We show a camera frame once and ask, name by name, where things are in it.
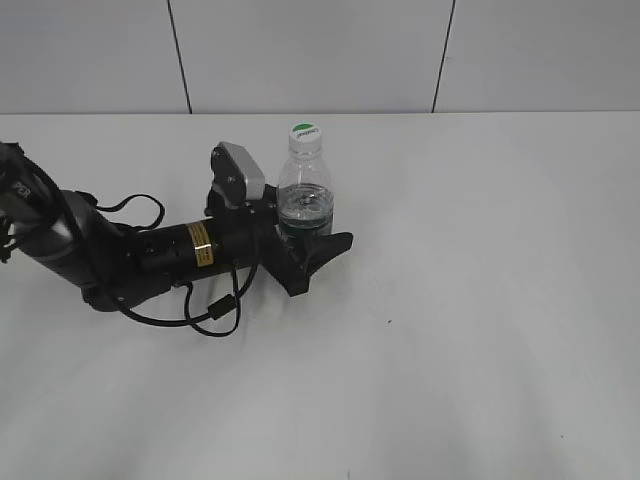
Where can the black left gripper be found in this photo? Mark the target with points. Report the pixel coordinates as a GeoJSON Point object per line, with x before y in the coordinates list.
{"type": "Point", "coordinates": [247, 234]}

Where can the clear green-label water bottle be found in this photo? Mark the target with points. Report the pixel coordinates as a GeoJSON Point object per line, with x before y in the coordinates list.
{"type": "Point", "coordinates": [305, 197]}

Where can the white green bottle cap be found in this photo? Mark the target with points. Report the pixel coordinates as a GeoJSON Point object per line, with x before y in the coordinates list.
{"type": "Point", "coordinates": [305, 139]}

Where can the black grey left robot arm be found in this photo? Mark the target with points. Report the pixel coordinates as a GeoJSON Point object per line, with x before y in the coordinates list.
{"type": "Point", "coordinates": [119, 265]}

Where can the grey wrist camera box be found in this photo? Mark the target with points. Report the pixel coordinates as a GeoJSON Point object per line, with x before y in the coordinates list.
{"type": "Point", "coordinates": [237, 178]}

